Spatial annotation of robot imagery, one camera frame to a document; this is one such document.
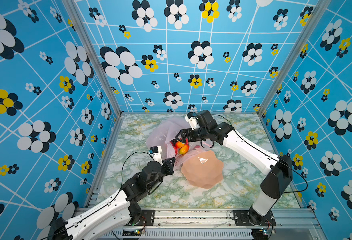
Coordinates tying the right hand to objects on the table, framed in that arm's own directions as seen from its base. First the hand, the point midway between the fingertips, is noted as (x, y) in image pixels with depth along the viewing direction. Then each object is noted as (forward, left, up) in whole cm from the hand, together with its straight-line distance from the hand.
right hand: (183, 136), depth 78 cm
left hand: (-12, +3, -3) cm, 12 cm away
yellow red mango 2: (+4, 0, -20) cm, 20 cm away
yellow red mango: (+6, +3, -17) cm, 19 cm away
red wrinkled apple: (+4, +5, -18) cm, 19 cm away
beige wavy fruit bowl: (-8, -12, -23) cm, 27 cm away
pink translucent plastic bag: (+8, +9, -4) cm, 13 cm away
